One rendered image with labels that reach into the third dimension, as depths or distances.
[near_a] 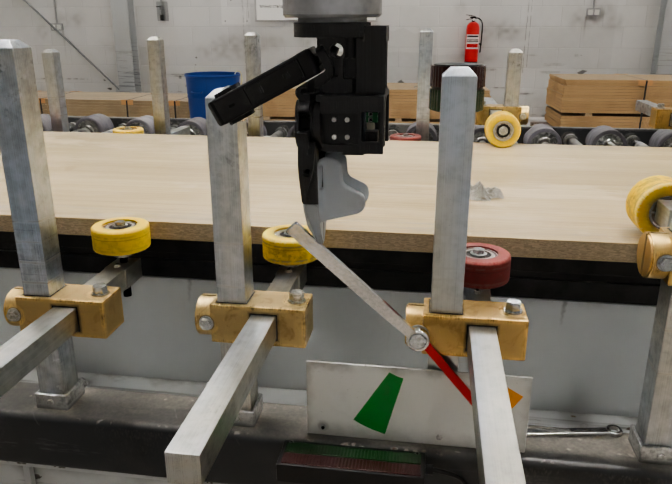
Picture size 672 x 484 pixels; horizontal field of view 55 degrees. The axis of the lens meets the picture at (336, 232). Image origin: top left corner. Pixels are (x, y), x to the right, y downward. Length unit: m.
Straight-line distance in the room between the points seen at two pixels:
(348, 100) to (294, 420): 0.44
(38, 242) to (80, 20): 8.01
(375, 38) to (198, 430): 0.37
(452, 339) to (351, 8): 0.38
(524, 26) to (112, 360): 7.13
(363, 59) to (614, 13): 7.55
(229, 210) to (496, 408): 0.35
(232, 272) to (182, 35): 7.60
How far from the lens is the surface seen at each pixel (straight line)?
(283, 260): 0.86
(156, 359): 1.12
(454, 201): 0.70
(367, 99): 0.58
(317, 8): 0.57
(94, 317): 0.85
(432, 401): 0.79
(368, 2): 0.58
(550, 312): 0.99
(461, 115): 0.68
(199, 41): 8.24
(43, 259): 0.86
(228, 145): 0.72
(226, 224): 0.74
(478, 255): 0.82
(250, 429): 0.84
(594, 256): 0.94
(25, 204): 0.84
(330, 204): 0.62
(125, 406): 0.92
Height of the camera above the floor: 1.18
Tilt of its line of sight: 18 degrees down
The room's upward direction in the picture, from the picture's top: straight up
